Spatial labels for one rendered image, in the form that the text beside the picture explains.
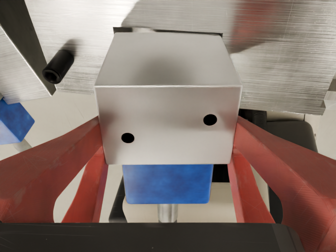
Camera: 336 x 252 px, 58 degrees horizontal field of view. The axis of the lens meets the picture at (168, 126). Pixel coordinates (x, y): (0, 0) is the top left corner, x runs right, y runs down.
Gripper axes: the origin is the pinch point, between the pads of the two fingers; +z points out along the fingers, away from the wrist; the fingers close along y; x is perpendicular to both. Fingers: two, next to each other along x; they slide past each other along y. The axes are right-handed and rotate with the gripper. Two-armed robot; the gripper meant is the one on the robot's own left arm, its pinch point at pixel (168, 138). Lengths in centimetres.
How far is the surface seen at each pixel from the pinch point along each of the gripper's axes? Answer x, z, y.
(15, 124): 7.5, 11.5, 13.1
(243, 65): -1.3, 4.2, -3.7
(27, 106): 74, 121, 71
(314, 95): 0.2, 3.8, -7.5
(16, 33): -0.5, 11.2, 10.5
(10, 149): 111, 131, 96
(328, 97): 1.2, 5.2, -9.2
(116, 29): -2.7, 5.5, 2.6
